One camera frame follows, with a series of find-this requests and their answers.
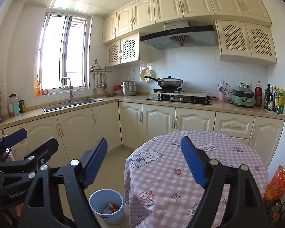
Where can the blue trash bucket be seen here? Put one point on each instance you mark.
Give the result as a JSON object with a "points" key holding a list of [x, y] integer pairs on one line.
{"points": [[100, 198]]}

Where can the green yellow bottle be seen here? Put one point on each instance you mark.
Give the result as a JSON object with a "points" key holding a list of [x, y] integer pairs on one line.
{"points": [[280, 107]]}

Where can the black wok with lid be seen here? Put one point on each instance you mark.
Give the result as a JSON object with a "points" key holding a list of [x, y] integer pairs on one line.
{"points": [[167, 83]]}

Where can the red bowl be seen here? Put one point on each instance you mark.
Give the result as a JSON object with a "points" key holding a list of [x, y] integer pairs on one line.
{"points": [[117, 88]]}

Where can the pink utensil cup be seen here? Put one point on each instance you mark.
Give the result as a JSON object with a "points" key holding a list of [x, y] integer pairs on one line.
{"points": [[223, 88]]}

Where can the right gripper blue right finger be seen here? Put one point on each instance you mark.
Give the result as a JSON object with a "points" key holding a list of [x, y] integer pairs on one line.
{"points": [[210, 174]]}

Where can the cream cabinets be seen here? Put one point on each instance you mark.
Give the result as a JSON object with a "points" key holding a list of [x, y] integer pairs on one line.
{"points": [[242, 28], [126, 124]]}

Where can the green electric cooker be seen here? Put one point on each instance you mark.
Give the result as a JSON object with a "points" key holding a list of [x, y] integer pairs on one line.
{"points": [[243, 96]]}

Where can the chrome sink faucet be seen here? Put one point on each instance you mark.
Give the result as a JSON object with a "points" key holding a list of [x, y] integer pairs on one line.
{"points": [[68, 88]]}

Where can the orange snack bag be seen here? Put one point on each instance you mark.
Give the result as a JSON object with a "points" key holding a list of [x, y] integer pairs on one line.
{"points": [[272, 199]]}

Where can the steel sink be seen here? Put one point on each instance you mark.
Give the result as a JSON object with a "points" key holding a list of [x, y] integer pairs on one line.
{"points": [[69, 104]]}

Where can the steel steamer pot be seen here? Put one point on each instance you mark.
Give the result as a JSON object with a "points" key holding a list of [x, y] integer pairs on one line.
{"points": [[129, 87]]}

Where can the cream lower cabinets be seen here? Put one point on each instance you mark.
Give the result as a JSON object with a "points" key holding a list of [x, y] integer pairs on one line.
{"points": [[126, 124]]}

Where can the dark glass bottle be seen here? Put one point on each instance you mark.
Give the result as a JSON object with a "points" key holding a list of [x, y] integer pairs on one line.
{"points": [[266, 97]]}

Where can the cream upper cabinets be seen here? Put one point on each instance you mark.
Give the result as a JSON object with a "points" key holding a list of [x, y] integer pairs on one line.
{"points": [[242, 28]]}

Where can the dark snack wrapper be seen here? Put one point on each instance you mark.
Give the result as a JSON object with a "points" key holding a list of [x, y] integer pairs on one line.
{"points": [[111, 208]]}

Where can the clear plastic jar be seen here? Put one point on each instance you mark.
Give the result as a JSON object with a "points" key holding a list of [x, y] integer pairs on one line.
{"points": [[12, 99]]}

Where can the kitchen window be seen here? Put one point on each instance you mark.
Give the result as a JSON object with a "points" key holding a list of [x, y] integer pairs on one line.
{"points": [[62, 52]]}

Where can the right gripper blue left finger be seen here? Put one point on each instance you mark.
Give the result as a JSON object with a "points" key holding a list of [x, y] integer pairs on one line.
{"points": [[78, 175]]}

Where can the wall utensil rack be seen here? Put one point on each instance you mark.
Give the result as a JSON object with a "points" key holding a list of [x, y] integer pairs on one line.
{"points": [[100, 77]]}

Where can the teal box on counter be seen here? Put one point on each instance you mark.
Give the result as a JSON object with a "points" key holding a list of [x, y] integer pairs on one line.
{"points": [[16, 108]]}

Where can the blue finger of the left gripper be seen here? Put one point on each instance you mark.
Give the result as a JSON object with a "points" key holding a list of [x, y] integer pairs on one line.
{"points": [[14, 138], [43, 153]]}

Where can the cream perforated colander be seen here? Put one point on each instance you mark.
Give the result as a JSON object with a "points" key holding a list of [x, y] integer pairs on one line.
{"points": [[145, 75]]}

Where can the black gas stove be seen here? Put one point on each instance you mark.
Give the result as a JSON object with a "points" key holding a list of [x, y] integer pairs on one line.
{"points": [[180, 96]]}

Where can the person's left hand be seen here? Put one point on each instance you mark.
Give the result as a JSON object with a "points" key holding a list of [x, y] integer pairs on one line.
{"points": [[13, 214]]}

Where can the grey range hood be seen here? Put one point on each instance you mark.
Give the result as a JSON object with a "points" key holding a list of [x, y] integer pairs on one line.
{"points": [[179, 37]]}

